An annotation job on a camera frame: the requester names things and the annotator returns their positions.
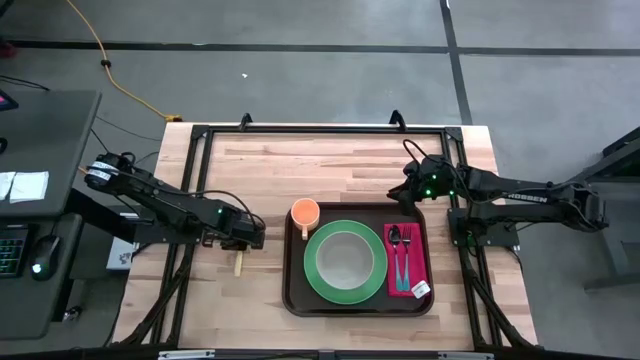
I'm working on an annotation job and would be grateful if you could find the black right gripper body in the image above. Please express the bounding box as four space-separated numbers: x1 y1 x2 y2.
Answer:
405 153 459 202

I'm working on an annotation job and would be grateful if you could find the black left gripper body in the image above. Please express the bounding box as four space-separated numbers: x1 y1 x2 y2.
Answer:
199 212 267 251

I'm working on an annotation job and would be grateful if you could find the spoon with teal handle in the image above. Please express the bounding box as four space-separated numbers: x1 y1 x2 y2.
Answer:
388 224 404 293

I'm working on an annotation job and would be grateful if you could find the red cloth napkin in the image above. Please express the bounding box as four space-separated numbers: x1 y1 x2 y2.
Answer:
383 222 432 300

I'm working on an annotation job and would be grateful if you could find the fork with teal handle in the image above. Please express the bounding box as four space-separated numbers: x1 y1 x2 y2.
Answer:
401 224 413 293

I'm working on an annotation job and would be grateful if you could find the pale orange ribbed mug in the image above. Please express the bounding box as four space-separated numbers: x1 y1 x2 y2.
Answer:
290 198 321 241

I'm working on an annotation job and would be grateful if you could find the green plate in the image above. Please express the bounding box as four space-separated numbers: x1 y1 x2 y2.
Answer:
303 219 389 306

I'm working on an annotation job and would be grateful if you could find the white ceramic bowl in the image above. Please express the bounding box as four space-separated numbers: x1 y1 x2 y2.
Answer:
315 231 375 291

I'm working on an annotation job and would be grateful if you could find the dark brown serving tray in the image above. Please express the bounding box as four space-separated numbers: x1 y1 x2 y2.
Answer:
282 202 435 318

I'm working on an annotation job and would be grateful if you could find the white printed box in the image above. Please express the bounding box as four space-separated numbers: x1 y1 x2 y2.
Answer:
106 235 139 271

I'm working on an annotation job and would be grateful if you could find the black support bar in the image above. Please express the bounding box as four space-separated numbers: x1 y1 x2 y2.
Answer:
67 187 141 241

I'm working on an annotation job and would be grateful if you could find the grey metal stand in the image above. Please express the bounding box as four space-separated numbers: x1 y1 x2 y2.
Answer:
552 127 640 291

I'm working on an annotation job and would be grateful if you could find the black computer mouse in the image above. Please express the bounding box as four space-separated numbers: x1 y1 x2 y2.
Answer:
28 234 62 281

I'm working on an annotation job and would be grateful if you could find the grey desk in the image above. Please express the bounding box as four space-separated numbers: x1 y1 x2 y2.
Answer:
0 89 102 341

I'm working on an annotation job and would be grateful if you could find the backlit keyboard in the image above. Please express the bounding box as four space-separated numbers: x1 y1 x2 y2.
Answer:
0 224 29 279

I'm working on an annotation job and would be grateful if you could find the dark device with pink light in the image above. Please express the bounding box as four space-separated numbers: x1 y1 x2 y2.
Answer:
0 88 20 112

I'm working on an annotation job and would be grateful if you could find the black left camera cable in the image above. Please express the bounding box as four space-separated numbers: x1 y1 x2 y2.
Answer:
187 188 267 232

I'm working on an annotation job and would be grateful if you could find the black camera cable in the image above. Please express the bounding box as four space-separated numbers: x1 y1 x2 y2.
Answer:
402 138 431 169
187 188 267 232

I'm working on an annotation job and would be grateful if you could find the black right camera cable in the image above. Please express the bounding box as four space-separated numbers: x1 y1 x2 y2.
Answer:
402 138 431 169

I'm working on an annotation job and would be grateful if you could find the silver metal bracket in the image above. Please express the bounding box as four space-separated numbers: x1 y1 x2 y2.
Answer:
437 351 495 360
158 349 216 360

